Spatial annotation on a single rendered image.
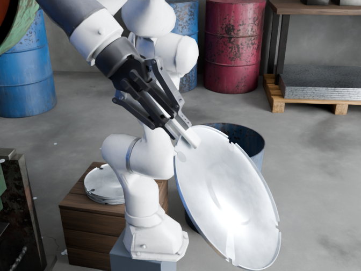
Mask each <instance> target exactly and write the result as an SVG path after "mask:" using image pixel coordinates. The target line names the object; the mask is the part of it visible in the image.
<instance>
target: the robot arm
mask: <svg viewBox="0 0 361 271"><path fill-rule="evenodd" d="M35 1H36V2H37V3H38V5H39V6H40V7H41V8H42V10H43V11H44V13H45V14H46V15H47V16H48V18H49V19H50V20H51V21H52V22H53V23H54V24H56V25H57V26H58V27H60V28H61V29H63V30H64V32H65V34H66V35H67V37H68V39H69V42H70V43H71V44H72V45H73V46H74V47H75V49H76V50H77V51H78V52H79V53H80V55H81V56H82V57H84V59H85V60H86V61H87V62H88V63H89V64H90V66H93V65H94V64H95V66H96V67H97V68H98V69H99V70H100V71H101V72H102V73H103V74H104V76H105V77H107V78H108V79H110V80H111V81H112V83H113V86H114V87H115V88H116V91H115V97H113V98H112V102H113V103H115V104H117V105H120V106H122V107H124V108H125V109H126V110H127V111H129V112H130V113H131V114H132V115H134V116H135V117H136V119H137V121H138V122H139V123H140V124H141V125H142V126H143V137H142V138H140V137H137V136H134V135H130V134H111V135H109V136H108V137H107V138H106V139H105V140H104V142H103V144H102V157H103V159H104V160H105V161H106V162H107V164H108V165H109V166H110V167H111V168H112V169H113V171H114V172H115V174H116V176H117V178H118V180H119V182H120V184H121V186H122V188H123V192H124V200H125V209H124V212H125V221H126V229H125V235H124V239H123V242H124V245H125V247H126V249H127V250H128V251H129V253H130V255H131V257H132V259H140V260H156V261H172V262H176V261H178V260H179V259H180V258H182V257H183V256H184V254H185V252H186V249H187V246H188V244H189V238H188V235H187V232H184V231H182V228H181V226H180V224H179V223H178V222H176V221H175V220H173V219H172V218H170V217H169V216H168V215H166V214H165V211H164V210H163V209H162V208H161V206H160V204H159V202H158V185H157V183H156V182H155V181H154V180H153V179H158V180H168V179H169V178H171V177H172V176H173V175H174V167H173V155H174V153H175V154H176V155H177V153H176V152H175V151H174V147H173V145H172V143H171V140H170V138H171V139H173V140H175V139H176V140H178V138H179V136H180V135H182V136H183V137H184V138H185V139H186V140H187V141H188V142H189V144H190V145H191V146H192V147H193V148H194V149H196V148H197V147H198V146H199V145H200V143H201V142H202V140H201V139H200V138H199V137H198V136H197V135H196V133H195V132H194V131H193V130H192V128H190V127H191V122H190V121H189V120H188V119H187V118H186V117H185V116H184V115H183V114H182V112H181V108H182V106H183V104H184V103H185V102H184V100H183V98H182V96H181V94H180V93H179V91H178V89H179V80H180V77H183V76H184V75H185V74H186V73H188V72H189V71H190V70H191V69H192V68H193V66H194V65H195V64H196V61H197V58H198V55H199V54H198V46H197V43H196V41H195V40H194V39H193V38H190V37H188V36H186V35H185V36H183V35H179V34H175V33H171V32H170V31H171V30H172V29H173V28H174V27H175V21H176V15H175V13H174V10H173V8H172V7H171V6H170V5H169V4H168V3H167V2H166V1H165V0H35ZM121 7H122V8H121ZM120 8H121V17H122V20H123V22H124V24H125V25H126V27H127V29H128V30H129V31H130V34H129V36H128V38H126V37H121V34H122V32H123V29H122V27H121V26H120V25H119V24H118V22H117V21H116V20H115V19H114V18H113V16H114V14H115V13H116V12H117V11H118V10H119V9H120ZM149 69H150V70H151V72H150V70H149ZM125 92H126V93H125ZM127 93H129V94H130V95H131V96H132V97H133V98H134V99H135V100H136V101H138V103H137V102H136V101H135V100H134V99H132V98H131V97H129V96H127Z"/></svg>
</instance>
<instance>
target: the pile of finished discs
mask: <svg viewBox="0 0 361 271"><path fill-rule="evenodd" d="M84 187H85V192H86V194H87V196H88V197H89V198H90V199H92V200H93V201H95V202H97V203H101V204H105V203H107V204H108V205H116V204H124V203H125V200H124V192H123V188H122V186H121V184H120V182H119V180H118V178H117V176H116V174H115V172H114V171H113V169H112V168H111V167H110V166H109V165H108V164H105V165H102V166H101V167H100V169H99V168H95V169H93V170H92V171H91V172H89V173H88V174H87V176H86V177H85V179H84Z"/></svg>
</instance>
